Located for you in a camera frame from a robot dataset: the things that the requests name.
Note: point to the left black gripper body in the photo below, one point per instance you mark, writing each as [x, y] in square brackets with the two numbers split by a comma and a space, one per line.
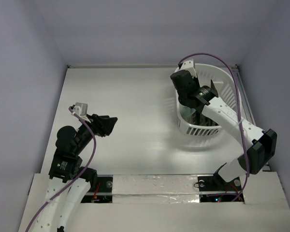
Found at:
[91, 123]

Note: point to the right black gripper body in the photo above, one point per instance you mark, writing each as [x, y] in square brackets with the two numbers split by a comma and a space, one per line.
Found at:
[192, 106]

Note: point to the light green speckled plate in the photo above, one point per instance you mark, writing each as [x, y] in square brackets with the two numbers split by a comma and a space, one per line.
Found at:
[187, 113]

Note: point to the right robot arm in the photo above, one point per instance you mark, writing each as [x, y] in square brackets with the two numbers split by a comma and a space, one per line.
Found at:
[258, 145]

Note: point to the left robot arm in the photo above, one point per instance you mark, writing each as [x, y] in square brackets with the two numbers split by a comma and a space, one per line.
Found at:
[68, 178]

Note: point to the white plastic dish rack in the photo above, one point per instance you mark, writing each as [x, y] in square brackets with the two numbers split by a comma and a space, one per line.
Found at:
[225, 86]

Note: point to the black plain plate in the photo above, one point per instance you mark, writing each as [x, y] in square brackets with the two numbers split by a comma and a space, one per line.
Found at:
[213, 88]

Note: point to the black floral plate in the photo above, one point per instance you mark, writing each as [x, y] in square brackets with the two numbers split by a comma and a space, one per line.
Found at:
[205, 121]

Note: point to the foil covered front board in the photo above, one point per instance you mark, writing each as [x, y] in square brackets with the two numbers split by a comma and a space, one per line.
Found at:
[154, 203]

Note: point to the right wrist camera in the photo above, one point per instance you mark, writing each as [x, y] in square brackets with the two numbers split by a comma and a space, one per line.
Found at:
[187, 64]

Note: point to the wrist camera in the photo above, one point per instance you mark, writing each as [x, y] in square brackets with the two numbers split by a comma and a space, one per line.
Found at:
[187, 64]
[80, 109]

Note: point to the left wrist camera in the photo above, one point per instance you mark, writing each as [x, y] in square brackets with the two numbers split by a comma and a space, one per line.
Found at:
[80, 109]

